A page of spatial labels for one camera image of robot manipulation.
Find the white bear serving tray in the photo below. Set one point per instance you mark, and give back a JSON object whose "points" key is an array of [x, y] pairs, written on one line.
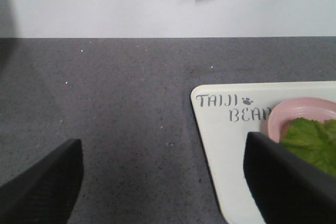
{"points": [[225, 113]]}

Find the pink round plate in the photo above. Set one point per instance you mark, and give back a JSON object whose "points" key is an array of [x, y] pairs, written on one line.
{"points": [[306, 107]]}

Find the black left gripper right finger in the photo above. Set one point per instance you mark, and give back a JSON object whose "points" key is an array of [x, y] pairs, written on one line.
{"points": [[285, 188]]}

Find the green lettuce leaf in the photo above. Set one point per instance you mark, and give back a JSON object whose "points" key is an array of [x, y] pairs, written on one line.
{"points": [[313, 142]]}

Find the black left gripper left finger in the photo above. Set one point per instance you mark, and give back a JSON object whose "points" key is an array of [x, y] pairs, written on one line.
{"points": [[46, 192]]}

